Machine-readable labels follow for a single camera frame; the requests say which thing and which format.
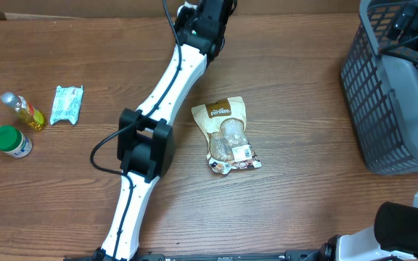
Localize green lid white jar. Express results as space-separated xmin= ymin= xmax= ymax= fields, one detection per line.
xmin=0 ymin=125 xmax=33 ymax=158

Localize teal snack package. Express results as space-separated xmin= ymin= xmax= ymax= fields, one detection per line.
xmin=49 ymin=86 xmax=83 ymax=125

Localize grey plastic basket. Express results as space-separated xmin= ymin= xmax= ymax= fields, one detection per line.
xmin=340 ymin=1 xmax=418 ymax=175

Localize yellow liquid bottle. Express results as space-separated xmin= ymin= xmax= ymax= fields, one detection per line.
xmin=1 ymin=92 xmax=46 ymax=131

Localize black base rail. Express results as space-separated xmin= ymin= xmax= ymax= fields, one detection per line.
xmin=63 ymin=248 xmax=326 ymax=261

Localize brown beige snack pouch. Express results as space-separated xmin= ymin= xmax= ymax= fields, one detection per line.
xmin=192 ymin=96 xmax=262 ymax=175

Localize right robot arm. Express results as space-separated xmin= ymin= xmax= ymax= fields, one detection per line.
xmin=308 ymin=0 xmax=418 ymax=260

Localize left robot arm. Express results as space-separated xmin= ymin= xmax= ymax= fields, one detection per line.
xmin=91 ymin=0 xmax=237 ymax=260

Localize white barcode scanner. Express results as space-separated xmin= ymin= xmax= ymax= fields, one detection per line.
xmin=177 ymin=1 xmax=197 ymax=15

